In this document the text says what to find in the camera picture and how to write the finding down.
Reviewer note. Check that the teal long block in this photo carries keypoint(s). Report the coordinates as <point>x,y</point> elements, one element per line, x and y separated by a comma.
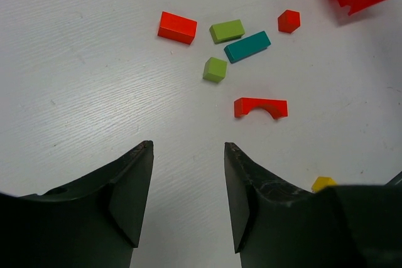
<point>247,47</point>

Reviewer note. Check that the green cube block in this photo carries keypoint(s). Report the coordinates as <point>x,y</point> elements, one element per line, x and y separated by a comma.
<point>215,70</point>

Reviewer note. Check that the green rectangular block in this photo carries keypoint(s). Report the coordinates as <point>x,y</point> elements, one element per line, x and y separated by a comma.
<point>227,31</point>

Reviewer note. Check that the orange rectangular block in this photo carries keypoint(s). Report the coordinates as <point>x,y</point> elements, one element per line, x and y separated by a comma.
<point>177,28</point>

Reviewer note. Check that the red arch block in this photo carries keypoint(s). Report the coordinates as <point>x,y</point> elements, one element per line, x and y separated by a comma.
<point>276,108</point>

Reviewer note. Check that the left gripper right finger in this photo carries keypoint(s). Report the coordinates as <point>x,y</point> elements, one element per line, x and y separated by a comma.
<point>277,224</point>

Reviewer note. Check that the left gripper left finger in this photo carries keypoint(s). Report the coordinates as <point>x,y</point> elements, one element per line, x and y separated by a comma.
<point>94,221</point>

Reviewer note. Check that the small red cube block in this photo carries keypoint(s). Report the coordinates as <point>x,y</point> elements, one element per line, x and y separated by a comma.
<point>289,21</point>

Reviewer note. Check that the yellow cube block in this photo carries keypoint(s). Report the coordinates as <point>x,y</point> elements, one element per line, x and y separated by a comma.
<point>322,182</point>

